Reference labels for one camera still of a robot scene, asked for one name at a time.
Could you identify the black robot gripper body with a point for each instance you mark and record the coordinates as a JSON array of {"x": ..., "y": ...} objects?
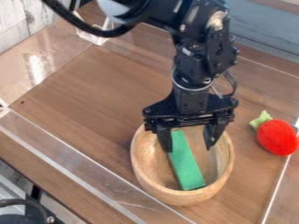
[{"x": 194, "y": 110}]

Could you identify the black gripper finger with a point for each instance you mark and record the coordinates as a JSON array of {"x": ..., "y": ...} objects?
[
  {"x": 212, "y": 132},
  {"x": 164, "y": 138}
]

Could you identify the green rectangular block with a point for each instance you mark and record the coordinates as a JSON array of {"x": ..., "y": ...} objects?
[{"x": 184, "y": 165}]

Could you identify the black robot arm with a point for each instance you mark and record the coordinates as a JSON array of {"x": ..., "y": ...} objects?
[{"x": 198, "y": 24}]

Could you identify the brown wooden bowl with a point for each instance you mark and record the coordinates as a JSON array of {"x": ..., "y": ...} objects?
[{"x": 154, "y": 169}]

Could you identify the red plush strawberry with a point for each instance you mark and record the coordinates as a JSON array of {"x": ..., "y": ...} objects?
[{"x": 275, "y": 134}]

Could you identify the black clamp with screw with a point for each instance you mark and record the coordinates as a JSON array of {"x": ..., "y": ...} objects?
[{"x": 32, "y": 212}]

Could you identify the clear acrylic front wall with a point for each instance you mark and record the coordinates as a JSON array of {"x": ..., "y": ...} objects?
[{"x": 95, "y": 193}]

